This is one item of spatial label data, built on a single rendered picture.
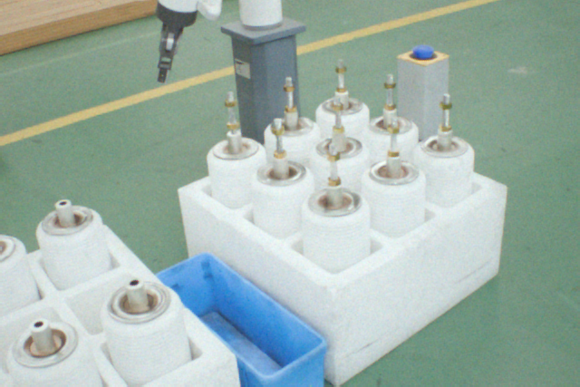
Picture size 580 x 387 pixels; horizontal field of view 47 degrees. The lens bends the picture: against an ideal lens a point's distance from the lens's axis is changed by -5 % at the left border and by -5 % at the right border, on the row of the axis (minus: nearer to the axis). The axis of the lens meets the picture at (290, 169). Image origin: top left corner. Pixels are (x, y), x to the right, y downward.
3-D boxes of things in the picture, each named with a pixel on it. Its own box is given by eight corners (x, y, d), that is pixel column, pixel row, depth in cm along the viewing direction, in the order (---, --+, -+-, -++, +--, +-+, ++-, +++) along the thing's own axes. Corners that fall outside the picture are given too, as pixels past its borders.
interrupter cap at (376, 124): (396, 114, 122) (396, 111, 122) (420, 130, 116) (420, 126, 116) (359, 124, 120) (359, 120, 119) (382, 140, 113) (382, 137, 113)
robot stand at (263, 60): (231, 141, 175) (218, 25, 161) (279, 124, 182) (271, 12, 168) (263, 161, 164) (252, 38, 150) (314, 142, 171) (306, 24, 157)
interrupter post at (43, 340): (33, 345, 74) (24, 323, 72) (52, 336, 75) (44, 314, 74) (40, 357, 72) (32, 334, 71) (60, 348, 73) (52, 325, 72)
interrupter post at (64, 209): (57, 222, 97) (52, 203, 96) (72, 217, 98) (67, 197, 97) (62, 229, 95) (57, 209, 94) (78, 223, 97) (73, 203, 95)
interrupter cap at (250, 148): (256, 139, 117) (256, 135, 117) (261, 159, 110) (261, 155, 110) (211, 144, 116) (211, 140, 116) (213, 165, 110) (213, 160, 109)
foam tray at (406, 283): (191, 274, 126) (177, 188, 118) (347, 196, 147) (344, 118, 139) (336, 389, 99) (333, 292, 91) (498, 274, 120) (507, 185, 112)
